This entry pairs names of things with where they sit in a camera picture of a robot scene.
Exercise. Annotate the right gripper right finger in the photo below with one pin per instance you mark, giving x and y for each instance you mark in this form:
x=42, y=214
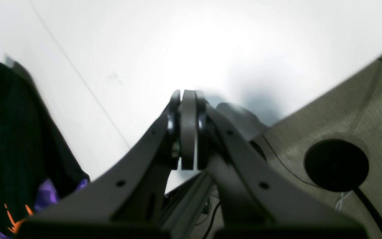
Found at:
x=256, y=202

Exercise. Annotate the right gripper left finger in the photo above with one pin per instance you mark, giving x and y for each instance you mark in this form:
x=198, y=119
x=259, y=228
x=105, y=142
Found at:
x=126, y=201

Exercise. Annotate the black T-shirt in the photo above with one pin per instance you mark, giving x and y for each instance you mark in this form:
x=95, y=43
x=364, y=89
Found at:
x=37, y=167

